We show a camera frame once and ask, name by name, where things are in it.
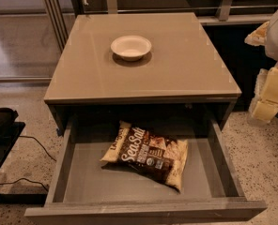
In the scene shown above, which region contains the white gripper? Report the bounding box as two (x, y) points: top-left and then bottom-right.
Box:
(244, 9), (278, 123)

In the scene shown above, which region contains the brown sea salt chip bag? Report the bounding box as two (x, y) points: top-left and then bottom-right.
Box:
(100, 121), (189, 191)

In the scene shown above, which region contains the grey cabinet with glossy top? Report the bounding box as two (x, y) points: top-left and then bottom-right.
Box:
(44, 13), (241, 129)

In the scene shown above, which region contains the open grey top drawer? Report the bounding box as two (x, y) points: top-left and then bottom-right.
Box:
(25, 118), (267, 225)

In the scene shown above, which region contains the white paper bowl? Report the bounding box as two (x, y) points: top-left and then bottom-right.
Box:
(111, 36), (152, 61)

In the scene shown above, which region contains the black equipment base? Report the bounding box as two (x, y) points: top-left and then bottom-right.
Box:
(0, 108), (47, 204)

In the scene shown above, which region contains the metal railing frame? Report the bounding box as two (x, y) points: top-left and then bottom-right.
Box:
(43, 0), (278, 48)

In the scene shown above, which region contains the black cable upper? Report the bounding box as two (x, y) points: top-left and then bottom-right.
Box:
(19, 135), (57, 162)

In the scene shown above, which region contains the black cable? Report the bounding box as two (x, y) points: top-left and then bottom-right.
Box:
(19, 135), (57, 162)
(0, 177), (50, 193)

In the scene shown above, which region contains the black cable lower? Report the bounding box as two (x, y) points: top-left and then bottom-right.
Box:
(0, 177), (50, 193)

